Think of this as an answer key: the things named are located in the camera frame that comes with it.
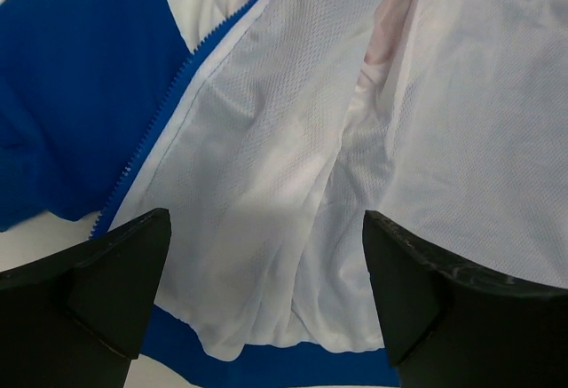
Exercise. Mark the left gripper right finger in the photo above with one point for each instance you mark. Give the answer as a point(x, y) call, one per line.
point(449, 322)

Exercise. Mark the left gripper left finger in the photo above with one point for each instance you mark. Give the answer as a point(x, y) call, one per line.
point(78, 318)

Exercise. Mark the blue white red jacket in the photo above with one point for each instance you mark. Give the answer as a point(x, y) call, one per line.
point(267, 129)

